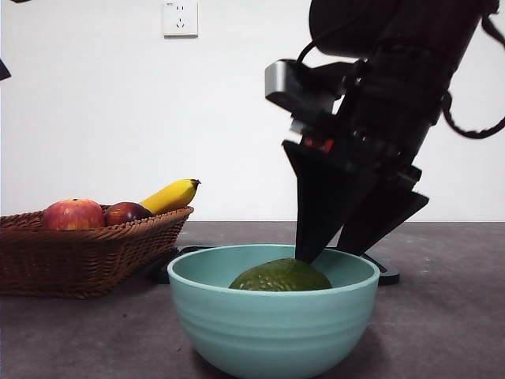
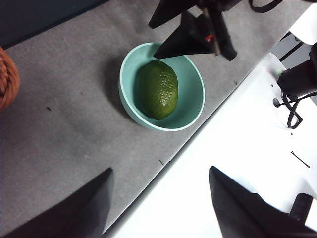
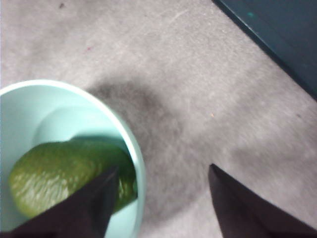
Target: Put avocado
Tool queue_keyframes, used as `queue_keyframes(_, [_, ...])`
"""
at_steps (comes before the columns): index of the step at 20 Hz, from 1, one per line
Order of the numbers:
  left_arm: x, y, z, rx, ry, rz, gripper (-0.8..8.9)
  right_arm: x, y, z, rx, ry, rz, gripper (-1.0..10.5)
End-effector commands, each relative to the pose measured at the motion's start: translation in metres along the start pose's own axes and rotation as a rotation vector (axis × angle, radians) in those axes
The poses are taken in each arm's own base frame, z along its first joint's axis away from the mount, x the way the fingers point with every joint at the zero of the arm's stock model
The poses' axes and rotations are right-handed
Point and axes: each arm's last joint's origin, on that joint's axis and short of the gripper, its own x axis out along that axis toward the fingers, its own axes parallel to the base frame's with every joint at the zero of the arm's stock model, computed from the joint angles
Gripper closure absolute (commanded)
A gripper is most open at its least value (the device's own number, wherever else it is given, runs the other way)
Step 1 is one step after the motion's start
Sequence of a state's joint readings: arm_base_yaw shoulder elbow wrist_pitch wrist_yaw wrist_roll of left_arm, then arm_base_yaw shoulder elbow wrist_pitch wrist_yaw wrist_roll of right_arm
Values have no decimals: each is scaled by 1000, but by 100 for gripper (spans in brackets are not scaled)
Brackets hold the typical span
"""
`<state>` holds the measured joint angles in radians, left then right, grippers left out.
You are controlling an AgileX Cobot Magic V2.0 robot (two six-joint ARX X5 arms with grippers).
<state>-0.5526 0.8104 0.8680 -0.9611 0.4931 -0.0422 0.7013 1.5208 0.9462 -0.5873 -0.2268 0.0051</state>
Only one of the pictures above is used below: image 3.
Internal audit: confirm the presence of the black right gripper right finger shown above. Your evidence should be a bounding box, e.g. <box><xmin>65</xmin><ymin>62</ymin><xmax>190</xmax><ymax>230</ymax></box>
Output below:
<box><xmin>209</xmin><ymin>163</ymin><xmax>317</xmax><ymax>238</ymax></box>

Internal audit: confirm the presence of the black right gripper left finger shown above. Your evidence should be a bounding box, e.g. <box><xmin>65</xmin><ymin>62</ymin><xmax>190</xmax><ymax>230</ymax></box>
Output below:
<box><xmin>0</xmin><ymin>165</ymin><xmax>120</xmax><ymax>238</ymax></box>

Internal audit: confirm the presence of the green avocado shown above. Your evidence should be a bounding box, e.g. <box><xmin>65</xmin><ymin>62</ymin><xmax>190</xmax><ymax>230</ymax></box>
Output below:
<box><xmin>8</xmin><ymin>138</ymin><xmax>138</xmax><ymax>219</ymax></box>

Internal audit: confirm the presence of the teal ceramic bowl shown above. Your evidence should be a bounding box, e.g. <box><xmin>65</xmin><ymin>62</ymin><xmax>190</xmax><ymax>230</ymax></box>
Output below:
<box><xmin>0</xmin><ymin>79</ymin><xmax>147</xmax><ymax>238</ymax></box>

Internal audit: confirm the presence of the black rectangular tray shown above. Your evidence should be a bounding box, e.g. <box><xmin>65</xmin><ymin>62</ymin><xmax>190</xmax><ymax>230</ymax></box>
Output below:
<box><xmin>211</xmin><ymin>0</ymin><xmax>317</xmax><ymax>101</ymax></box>

